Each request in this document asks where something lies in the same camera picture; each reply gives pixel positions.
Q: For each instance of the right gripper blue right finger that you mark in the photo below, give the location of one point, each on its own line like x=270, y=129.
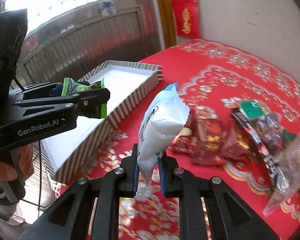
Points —
x=170, y=184

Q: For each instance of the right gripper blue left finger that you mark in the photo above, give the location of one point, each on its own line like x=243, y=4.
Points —
x=129, y=181

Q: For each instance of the green snack packet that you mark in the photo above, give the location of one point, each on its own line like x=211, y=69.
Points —
x=93, y=97

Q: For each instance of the blue white snack packet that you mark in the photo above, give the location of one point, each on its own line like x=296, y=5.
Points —
x=162, y=122

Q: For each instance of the green small packet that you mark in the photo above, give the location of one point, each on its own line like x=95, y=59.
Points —
x=251, y=109

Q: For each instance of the person's left hand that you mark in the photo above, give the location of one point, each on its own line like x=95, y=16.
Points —
x=8, y=173

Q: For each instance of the small dark red snack packet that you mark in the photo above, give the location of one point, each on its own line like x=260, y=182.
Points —
x=237, y=145

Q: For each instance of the striped white tray box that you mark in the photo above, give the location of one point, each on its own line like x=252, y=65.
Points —
x=128, y=83

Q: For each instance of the black long coffee sachet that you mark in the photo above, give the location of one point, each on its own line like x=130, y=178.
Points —
x=270, y=161

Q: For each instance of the clear bag of dates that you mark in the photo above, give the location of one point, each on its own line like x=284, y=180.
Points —
x=270, y=131

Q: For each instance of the red floral tablecloth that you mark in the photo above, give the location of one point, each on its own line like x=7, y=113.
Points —
x=213, y=78

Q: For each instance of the clear bag of walnuts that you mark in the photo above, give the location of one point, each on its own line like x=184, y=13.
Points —
x=288, y=176

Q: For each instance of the red paper wall decoration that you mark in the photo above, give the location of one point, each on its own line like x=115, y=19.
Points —
x=186, y=16

